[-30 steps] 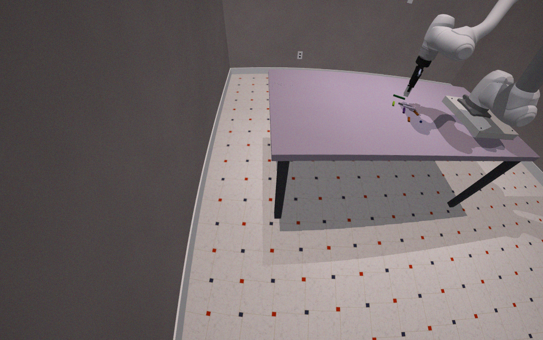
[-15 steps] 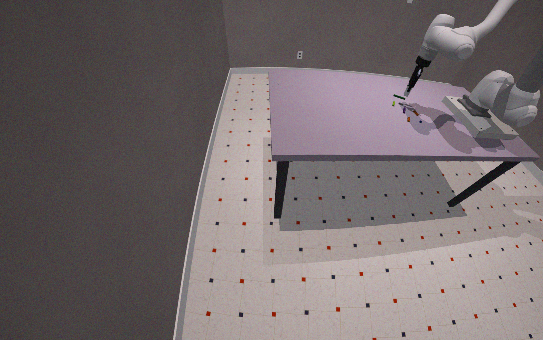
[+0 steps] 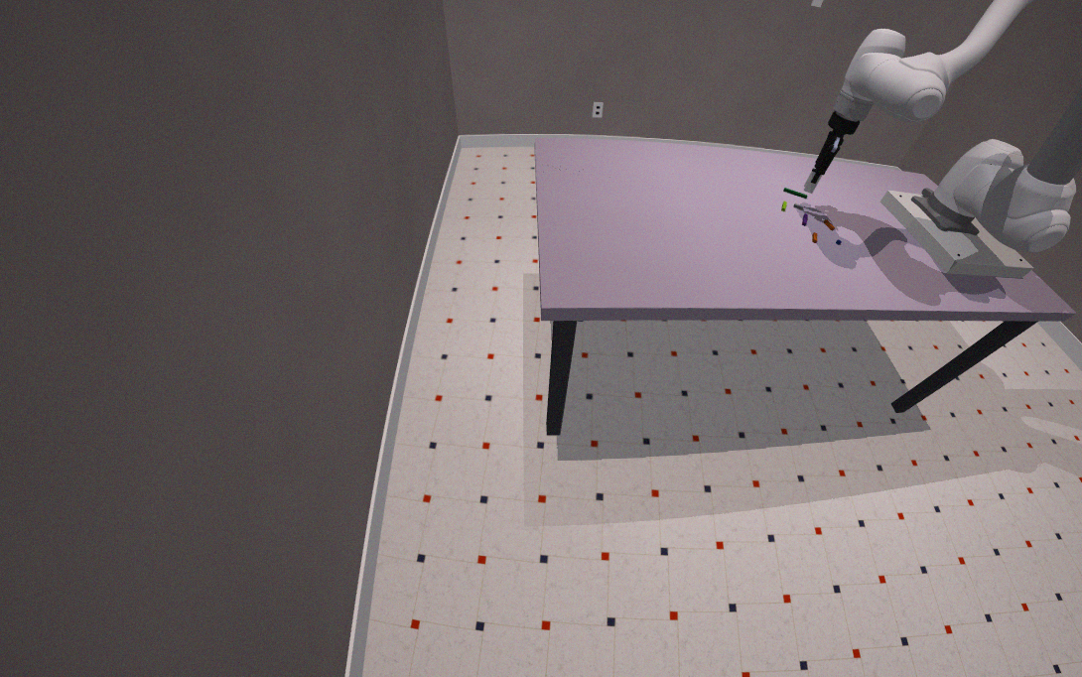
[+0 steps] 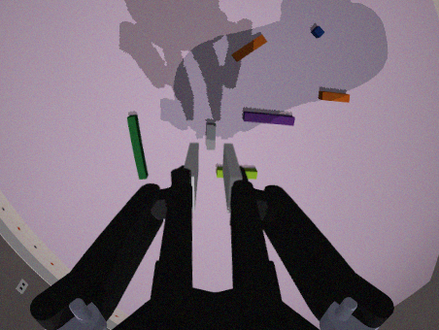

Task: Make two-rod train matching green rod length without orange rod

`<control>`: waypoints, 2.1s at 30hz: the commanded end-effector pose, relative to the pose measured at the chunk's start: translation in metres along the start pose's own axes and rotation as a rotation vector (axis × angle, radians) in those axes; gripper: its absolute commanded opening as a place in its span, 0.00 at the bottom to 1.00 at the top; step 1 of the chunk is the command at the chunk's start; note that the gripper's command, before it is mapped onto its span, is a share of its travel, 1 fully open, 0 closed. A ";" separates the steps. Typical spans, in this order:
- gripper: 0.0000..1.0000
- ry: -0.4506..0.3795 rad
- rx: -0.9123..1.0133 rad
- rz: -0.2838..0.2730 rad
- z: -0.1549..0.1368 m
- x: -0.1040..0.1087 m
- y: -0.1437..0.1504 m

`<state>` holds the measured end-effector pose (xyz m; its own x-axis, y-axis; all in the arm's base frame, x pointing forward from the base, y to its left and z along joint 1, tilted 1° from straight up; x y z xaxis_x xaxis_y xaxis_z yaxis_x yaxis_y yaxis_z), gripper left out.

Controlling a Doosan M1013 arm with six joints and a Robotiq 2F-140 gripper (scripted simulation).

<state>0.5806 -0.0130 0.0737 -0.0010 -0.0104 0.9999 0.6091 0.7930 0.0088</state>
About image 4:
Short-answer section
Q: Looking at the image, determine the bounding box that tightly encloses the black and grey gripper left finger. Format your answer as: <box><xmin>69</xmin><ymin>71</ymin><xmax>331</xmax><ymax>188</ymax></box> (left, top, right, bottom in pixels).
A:
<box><xmin>30</xmin><ymin>143</ymin><xmax>199</xmax><ymax>330</ymax></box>

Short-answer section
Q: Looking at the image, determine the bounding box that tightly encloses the purple rod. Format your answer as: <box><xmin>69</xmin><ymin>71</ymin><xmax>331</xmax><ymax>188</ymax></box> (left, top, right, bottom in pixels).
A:
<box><xmin>243</xmin><ymin>112</ymin><xmax>295</xmax><ymax>126</ymax></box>

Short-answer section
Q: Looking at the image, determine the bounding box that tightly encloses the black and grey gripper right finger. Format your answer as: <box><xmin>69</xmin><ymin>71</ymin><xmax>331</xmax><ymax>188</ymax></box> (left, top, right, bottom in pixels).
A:
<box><xmin>222</xmin><ymin>144</ymin><xmax>394</xmax><ymax>330</ymax></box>

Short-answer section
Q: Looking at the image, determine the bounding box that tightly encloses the small blue cube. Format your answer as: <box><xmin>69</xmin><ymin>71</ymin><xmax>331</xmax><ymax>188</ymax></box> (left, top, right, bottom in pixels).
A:
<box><xmin>311</xmin><ymin>26</ymin><xmax>324</xmax><ymax>38</ymax></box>

